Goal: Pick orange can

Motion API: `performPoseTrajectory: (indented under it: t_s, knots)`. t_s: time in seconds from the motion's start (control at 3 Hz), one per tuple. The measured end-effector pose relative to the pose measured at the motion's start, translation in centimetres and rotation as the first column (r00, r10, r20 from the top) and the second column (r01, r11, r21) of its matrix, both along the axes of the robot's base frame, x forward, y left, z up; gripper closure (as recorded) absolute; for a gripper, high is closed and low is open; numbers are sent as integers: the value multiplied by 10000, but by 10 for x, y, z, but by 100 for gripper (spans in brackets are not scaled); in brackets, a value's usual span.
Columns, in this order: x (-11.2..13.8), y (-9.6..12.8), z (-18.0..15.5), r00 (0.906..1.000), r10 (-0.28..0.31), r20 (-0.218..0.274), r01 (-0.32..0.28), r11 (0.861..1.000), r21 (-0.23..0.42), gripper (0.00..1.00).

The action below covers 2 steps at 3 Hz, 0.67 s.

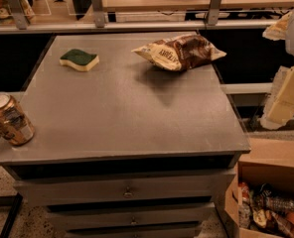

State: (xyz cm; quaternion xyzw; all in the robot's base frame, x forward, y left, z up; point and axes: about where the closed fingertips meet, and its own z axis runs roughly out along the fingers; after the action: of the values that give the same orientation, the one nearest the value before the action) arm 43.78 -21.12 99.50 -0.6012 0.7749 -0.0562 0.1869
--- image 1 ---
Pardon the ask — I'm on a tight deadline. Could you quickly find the drawer knob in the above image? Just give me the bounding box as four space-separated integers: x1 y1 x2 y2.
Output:
130 217 138 226
123 186 133 198

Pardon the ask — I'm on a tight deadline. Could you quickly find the top drawer knob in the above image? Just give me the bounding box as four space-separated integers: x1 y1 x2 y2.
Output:
123 186 133 198

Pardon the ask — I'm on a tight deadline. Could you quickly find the brown white chip bag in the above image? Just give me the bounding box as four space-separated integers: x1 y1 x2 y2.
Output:
133 34 226 71

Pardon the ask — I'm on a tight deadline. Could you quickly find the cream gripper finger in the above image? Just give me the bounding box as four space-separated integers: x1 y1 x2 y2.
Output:
260 65 294 130
262 12 292 41

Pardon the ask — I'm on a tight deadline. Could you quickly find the cardboard box of snacks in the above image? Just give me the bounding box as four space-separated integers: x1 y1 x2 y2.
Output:
225 139 294 238

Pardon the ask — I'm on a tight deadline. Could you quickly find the metal railing with posts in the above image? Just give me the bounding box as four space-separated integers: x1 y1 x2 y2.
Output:
0 0 294 35

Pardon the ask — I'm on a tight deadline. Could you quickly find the grey drawer cabinet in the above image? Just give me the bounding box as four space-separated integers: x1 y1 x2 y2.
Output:
0 33 249 238

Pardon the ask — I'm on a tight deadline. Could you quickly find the green yellow sponge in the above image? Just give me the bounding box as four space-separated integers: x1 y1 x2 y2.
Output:
60 49 99 72

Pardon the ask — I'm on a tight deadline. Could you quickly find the orange soda can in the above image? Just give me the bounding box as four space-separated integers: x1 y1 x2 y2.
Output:
0 92 35 146

